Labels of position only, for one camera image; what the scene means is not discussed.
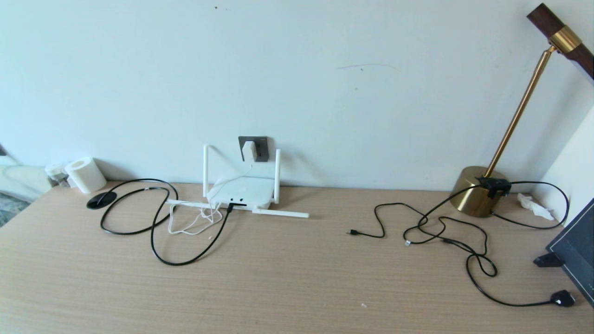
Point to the white wifi router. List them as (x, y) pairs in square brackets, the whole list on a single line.
[(246, 190)]

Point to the brass desk lamp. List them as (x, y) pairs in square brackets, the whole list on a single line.
[(473, 195)]

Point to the white power adapter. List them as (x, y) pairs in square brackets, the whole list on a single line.
[(249, 150)]

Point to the dark framed display panel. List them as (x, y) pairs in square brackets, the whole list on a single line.
[(577, 250)]

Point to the grey wall socket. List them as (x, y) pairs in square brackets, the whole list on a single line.
[(263, 147)]

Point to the black clip connector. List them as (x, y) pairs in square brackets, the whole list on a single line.
[(494, 186)]

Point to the white padded furniture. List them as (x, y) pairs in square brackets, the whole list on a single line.
[(21, 181)]

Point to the white toilet paper roll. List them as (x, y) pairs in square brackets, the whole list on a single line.
[(86, 176)]

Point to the crumpled white tissue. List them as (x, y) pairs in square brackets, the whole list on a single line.
[(533, 205)]

